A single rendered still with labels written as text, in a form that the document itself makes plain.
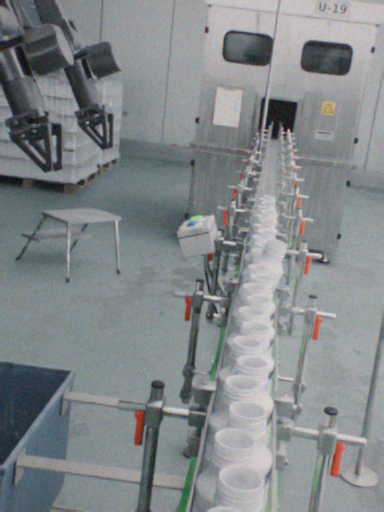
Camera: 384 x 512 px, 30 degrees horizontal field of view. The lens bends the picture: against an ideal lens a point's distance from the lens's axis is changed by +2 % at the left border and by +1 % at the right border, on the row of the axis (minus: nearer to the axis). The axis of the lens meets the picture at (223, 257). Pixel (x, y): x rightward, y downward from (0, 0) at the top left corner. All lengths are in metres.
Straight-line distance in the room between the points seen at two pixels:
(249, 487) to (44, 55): 0.84
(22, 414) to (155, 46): 10.48
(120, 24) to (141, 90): 1.01
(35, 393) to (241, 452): 0.71
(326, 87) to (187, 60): 5.82
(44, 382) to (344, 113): 4.89
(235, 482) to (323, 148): 5.41
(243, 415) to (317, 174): 5.30
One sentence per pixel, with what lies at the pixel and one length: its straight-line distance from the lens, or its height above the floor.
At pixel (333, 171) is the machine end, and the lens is 5.97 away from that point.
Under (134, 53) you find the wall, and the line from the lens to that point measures 11.65.
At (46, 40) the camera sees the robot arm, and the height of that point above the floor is 1.48.
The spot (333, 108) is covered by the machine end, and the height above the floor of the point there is 1.30.
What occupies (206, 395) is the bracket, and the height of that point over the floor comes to 1.11.
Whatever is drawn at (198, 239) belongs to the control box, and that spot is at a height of 1.08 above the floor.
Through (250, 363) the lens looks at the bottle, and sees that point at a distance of 0.82.
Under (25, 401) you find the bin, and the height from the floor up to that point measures 0.88.
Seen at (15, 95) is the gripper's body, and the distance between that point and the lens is 1.26.
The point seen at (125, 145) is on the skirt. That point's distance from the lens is 11.70.
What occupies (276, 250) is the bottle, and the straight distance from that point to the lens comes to 1.22.
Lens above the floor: 1.47
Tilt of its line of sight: 15 degrees down
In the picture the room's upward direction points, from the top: 7 degrees clockwise
